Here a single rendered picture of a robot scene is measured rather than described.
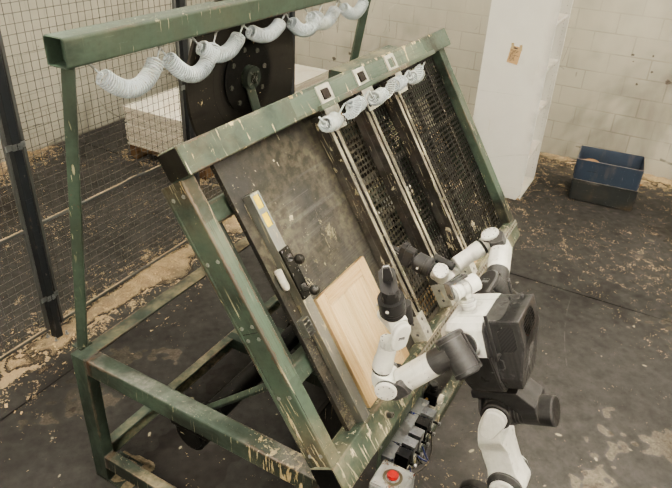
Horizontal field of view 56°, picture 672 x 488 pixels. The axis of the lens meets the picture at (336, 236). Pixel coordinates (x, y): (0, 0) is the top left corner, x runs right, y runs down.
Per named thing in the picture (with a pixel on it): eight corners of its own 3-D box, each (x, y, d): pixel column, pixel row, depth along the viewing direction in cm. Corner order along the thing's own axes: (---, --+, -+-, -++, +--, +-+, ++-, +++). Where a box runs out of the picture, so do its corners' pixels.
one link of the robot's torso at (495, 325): (555, 356, 236) (536, 272, 225) (531, 413, 210) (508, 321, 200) (481, 354, 253) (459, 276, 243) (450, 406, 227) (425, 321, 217)
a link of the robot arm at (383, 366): (379, 332, 218) (369, 373, 228) (376, 351, 209) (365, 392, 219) (409, 340, 217) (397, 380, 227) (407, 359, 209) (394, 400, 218)
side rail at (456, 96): (493, 226, 383) (510, 222, 376) (422, 57, 361) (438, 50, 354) (497, 221, 389) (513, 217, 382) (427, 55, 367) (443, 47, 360)
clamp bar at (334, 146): (412, 345, 277) (460, 338, 262) (295, 96, 253) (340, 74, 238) (421, 333, 285) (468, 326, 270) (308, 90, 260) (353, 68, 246)
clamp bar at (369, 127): (438, 310, 300) (483, 302, 286) (333, 79, 276) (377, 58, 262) (446, 299, 308) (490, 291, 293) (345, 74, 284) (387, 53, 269)
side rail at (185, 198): (309, 468, 222) (332, 468, 215) (160, 189, 199) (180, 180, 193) (318, 457, 226) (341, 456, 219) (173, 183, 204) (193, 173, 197)
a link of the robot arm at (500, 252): (507, 222, 260) (503, 258, 244) (518, 245, 266) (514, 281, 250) (481, 228, 266) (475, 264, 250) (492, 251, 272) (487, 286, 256)
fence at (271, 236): (355, 422, 237) (364, 422, 235) (242, 198, 218) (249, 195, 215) (362, 414, 241) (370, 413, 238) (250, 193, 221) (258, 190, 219)
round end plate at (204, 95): (202, 187, 277) (189, -4, 237) (192, 184, 279) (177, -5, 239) (300, 134, 337) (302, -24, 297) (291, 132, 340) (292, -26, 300)
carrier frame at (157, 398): (331, 621, 259) (341, 488, 217) (96, 474, 316) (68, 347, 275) (494, 336, 426) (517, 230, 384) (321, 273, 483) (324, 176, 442)
